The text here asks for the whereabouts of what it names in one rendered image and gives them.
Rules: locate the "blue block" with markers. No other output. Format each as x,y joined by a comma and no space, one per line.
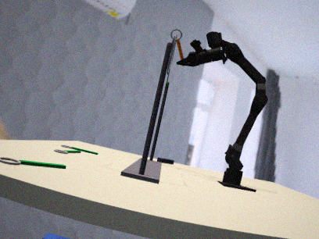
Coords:
53,236

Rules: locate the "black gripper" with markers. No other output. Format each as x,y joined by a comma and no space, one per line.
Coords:
194,59

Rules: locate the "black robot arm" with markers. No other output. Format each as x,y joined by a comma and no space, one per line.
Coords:
232,175

